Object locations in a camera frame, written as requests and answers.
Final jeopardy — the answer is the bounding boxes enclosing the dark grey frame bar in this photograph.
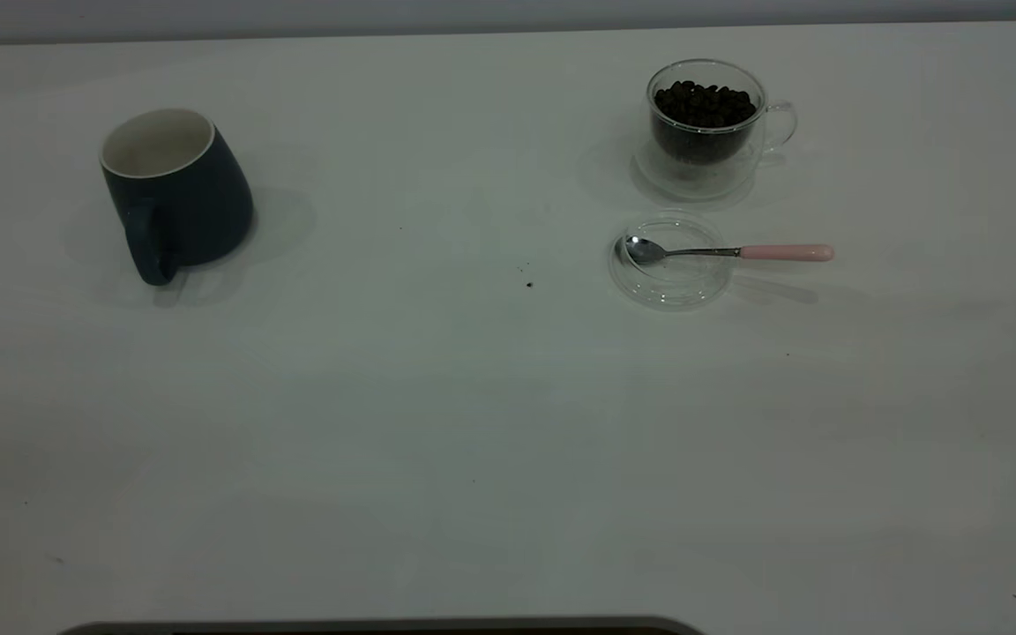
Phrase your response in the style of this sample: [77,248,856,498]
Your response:
[58,616,705,635]

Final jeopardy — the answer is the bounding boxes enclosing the steel spoon with pink handle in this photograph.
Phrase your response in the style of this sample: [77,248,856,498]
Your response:
[623,235,835,266]

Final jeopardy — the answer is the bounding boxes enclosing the clear double-wall glass cup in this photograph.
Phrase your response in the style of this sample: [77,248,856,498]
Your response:
[634,58,798,202]

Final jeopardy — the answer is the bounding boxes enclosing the dark blue-grey ceramic mug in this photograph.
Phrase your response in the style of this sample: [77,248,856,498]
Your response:
[100,108,255,287]

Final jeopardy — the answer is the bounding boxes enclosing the dark roasted coffee beans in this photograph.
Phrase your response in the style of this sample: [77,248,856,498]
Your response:
[654,80,758,165]

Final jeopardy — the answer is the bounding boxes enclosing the clear round glass saucer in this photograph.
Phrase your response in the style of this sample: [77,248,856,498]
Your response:
[609,212,734,311]

